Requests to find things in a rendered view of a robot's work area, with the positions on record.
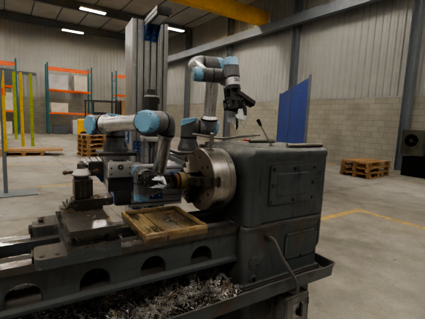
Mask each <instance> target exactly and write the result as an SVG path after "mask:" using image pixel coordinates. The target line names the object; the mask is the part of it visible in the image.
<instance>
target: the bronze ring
mask: <svg viewBox="0 0 425 319"><path fill-rule="evenodd" d="M189 177H192V176H191V175H190V174H187V173H186V172H185V171H182V172H177V173H172V174H171V176H170V179H169V182H170V186H171V188H172V189H183V190H186V189H187V188H188V186H191V185H188V183H189V180H188V178H189Z"/></svg>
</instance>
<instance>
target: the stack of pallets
mask: <svg viewBox="0 0 425 319"><path fill-rule="evenodd" d="M85 136H86V137H85ZM90 136H92V137H90ZM96 136H97V137H96ZM101 136H102V137H101ZM77 137H78V138H77V143H78V144H77V146H78V147H77V151H78V152H77V155H79V156H80V155H81V156H86V157H98V156H97V153H96V152H95V150H96V149H103V147H104V143H105V141H106V135H89V134H77ZM91 145H93V146H91ZM81 149H82V150H81ZM92 154H96V155H92Z"/></svg>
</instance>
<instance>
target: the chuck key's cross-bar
mask: <svg viewBox="0 0 425 319"><path fill-rule="evenodd" d="M192 135H195V136H200V137H207V138H210V135H203V134H196V133H192ZM255 136H261V134H250V135H238V136H231V137H215V136H214V139H219V140H223V139H236V138H243V137H255Z"/></svg>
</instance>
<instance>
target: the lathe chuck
mask: <svg viewBox="0 0 425 319"><path fill-rule="evenodd" d="M207 149H208V148H199V149H195V150H193V153H194V157H195V161H196V164H197V168H198V170H200V171H201V172H202V173H201V174H200V175H191V176H192V177H200V176H203V177H209V178H217V177H219V187H214V186H210V187H204V186H202V187H201V188H198V191H197V195H196V197H195V201H194V206H195V207H196V208H197V209H198V210H211V209H216V208H220V207H222V206H223V205H224V204H225V202H226V201H227V199H228V196H229V193H230V187H231V176H230V169H229V166H228V162H227V160H226V158H225V156H224V155H223V153H222V152H221V151H219V150H218V149H215V148H212V150H213V151H210V150H207ZM219 201H221V203H220V204H219V205H215V204H216V203H217V202H219Z"/></svg>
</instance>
